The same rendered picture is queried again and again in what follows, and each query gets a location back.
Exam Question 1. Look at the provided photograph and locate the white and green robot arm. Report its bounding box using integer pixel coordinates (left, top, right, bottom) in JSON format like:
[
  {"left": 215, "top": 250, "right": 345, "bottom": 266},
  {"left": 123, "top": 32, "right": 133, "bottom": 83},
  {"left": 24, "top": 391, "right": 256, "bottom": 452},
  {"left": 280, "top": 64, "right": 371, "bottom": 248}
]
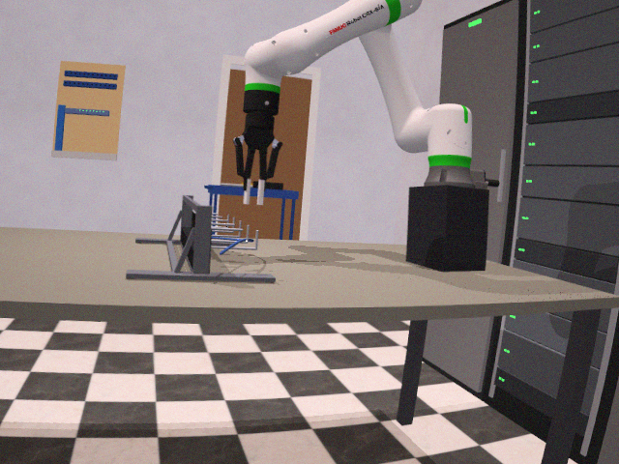
[{"left": 243, "top": 0, "right": 499, "bottom": 189}]

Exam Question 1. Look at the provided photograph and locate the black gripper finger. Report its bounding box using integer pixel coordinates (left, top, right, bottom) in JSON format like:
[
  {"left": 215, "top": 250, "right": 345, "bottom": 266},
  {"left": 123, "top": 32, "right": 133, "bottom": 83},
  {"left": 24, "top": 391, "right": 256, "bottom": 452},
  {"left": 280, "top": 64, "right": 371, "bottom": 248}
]
[
  {"left": 233, "top": 135, "right": 258, "bottom": 204},
  {"left": 257, "top": 136, "right": 282, "bottom": 205}
]

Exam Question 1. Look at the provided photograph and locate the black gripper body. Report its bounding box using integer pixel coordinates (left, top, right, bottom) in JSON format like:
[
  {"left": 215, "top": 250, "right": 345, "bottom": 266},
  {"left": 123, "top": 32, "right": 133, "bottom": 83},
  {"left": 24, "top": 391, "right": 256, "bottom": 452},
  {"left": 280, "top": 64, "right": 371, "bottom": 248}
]
[{"left": 243, "top": 114, "right": 275, "bottom": 151}]

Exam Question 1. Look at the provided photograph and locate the grey patch panel rack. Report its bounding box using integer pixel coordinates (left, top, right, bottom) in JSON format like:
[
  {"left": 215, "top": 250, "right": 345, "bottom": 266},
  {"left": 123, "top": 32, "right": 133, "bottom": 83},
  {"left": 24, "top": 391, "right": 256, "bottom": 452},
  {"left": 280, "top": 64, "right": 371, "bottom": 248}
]
[{"left": 126, "top": 195, "right": 276, "bottom": 282}]

